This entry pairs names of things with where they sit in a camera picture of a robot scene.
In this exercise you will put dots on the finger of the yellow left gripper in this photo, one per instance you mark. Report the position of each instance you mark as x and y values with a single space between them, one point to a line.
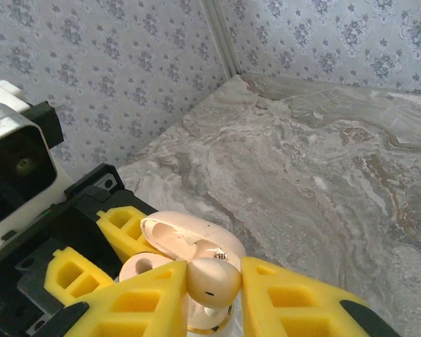
124 224
73 277

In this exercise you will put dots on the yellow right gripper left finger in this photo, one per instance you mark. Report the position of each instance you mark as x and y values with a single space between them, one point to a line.
137 309

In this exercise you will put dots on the aluminium corner post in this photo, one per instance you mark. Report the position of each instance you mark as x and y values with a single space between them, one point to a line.
221 35

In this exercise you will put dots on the pink earbud charging case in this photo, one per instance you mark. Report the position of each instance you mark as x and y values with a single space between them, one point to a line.
182 231

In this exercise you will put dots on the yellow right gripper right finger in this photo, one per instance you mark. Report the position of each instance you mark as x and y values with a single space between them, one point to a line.
284 305

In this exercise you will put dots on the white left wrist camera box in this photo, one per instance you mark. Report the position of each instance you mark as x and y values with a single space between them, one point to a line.
7 116

